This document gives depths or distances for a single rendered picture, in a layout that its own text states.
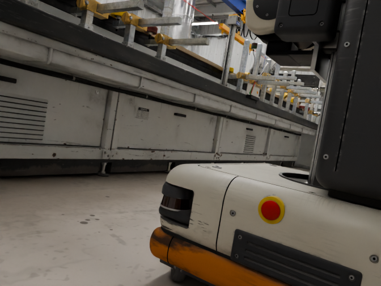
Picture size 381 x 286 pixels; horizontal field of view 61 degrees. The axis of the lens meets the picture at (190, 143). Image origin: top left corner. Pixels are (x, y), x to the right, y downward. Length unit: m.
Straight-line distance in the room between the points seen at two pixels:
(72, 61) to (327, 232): 1.20
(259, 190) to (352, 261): 0.19
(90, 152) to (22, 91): 0.48
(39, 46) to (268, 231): 1.10
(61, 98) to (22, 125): 0.23
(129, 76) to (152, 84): 0.18
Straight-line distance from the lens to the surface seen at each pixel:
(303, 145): 5.47
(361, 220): 0.61
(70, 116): 1.77
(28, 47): 1.39
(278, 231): 0.63
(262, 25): 0.91
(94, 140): 1.89
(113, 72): 1.63
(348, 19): 0.69
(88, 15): 1.52
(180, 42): 1.83
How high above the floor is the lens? 0.37
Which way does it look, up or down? 3 degrees down
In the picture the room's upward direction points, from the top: 9 degrees clockwise
